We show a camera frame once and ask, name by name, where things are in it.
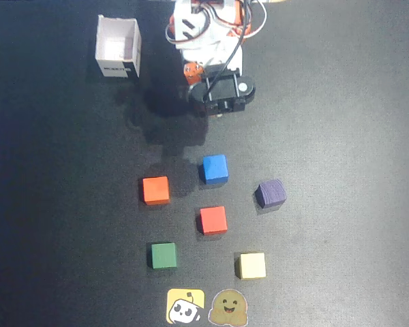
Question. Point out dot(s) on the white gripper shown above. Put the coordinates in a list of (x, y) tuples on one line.
[(192, 74)]

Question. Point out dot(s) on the orange wooden cube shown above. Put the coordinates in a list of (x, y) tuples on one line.
[(155, 190)]

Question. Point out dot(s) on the white and orange robot arm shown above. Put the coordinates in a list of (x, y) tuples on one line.
[(191, 20)]

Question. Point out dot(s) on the blue wooden cube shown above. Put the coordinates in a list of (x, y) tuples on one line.
[(214, 168)]

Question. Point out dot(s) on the purple wooden cube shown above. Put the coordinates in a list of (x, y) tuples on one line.
[(272, 193)]

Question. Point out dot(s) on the red wooden cube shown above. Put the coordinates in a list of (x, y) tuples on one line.
[(213, 219)]

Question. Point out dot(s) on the green wooden cube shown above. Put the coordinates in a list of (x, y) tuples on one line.
[(163, 255)]

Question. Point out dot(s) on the yellow wooden cube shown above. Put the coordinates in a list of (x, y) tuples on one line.
[(252, 265)]

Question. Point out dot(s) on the white open cardboard box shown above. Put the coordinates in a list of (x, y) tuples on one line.
[(117, 41)]

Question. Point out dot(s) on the black table mat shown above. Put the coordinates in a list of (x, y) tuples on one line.
[(327, 136)]

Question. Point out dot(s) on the yellow robot face sticker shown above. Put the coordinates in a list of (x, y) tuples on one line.
[(185, 306)]

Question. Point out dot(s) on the smiling hugging face sticker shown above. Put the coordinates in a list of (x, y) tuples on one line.
[(229, 306)]

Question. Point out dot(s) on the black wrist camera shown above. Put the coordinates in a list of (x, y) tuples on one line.
[(225, 92)]

